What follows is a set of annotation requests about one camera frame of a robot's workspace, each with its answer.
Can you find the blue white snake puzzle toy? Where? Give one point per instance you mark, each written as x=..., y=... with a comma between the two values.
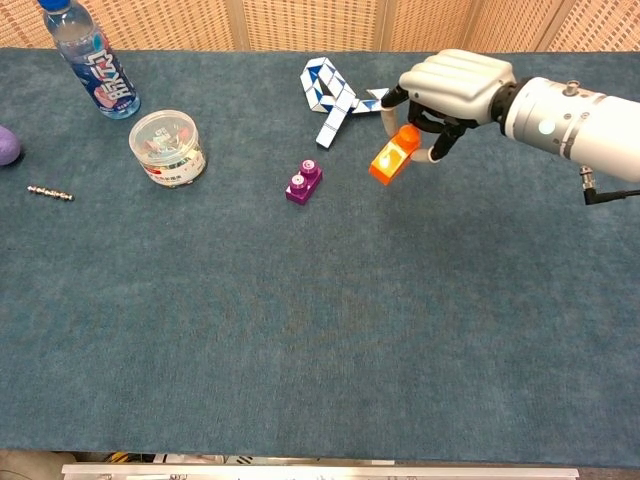
x=332, y=120

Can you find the teal felt table cloth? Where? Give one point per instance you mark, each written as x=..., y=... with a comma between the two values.
x=320, y=325

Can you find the woven rattan folding screen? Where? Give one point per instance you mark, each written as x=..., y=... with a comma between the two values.
x=310, y=22

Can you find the aluminium profile rail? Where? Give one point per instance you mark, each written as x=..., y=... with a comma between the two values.
x=320, y=472

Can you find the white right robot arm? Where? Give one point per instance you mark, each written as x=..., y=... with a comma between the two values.
x=590, y=125

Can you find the clear water bottle blue label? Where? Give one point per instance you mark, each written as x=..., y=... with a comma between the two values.
x=95, y=65

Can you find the purple building block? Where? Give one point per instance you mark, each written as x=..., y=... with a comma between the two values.
x=302, y=187

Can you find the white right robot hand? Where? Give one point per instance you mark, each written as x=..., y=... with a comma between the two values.
x=455, y=80

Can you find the clear plastic tub of clips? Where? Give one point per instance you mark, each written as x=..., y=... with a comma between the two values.
x=167, y=150

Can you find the purple ball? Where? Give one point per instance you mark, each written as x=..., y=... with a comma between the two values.
x=7, y=146

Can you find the orange building block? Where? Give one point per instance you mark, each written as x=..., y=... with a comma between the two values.
x=392, y=162

